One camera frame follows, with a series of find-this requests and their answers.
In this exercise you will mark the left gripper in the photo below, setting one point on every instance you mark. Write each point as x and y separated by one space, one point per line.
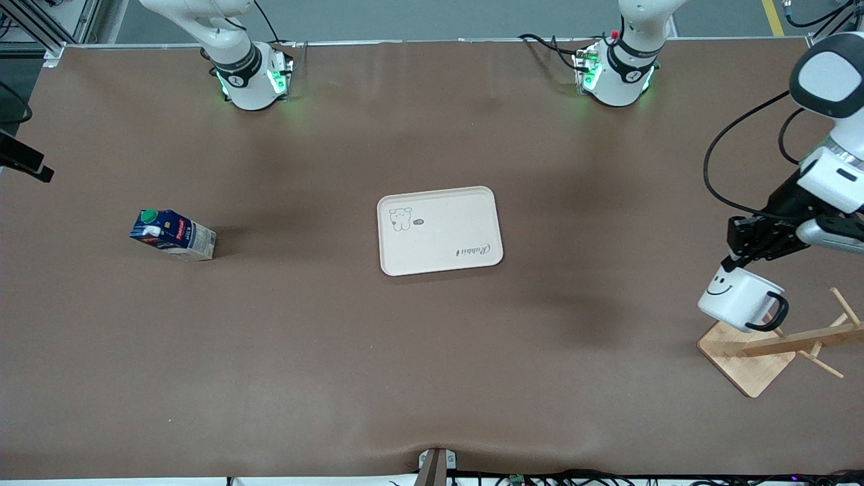
785 205

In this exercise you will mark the blue milk carton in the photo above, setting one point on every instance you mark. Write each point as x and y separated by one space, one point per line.
177 236

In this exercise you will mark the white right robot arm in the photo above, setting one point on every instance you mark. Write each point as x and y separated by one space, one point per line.
250 81

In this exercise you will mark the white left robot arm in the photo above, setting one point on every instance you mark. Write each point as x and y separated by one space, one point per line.
827 74

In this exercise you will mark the cream rabbit print tray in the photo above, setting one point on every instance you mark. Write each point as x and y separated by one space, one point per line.
439 233

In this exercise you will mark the wooden mug rack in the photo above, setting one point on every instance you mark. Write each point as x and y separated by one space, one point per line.
746 361

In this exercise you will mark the aluminium frame profile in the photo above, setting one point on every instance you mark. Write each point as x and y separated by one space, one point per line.
820 34
50 48

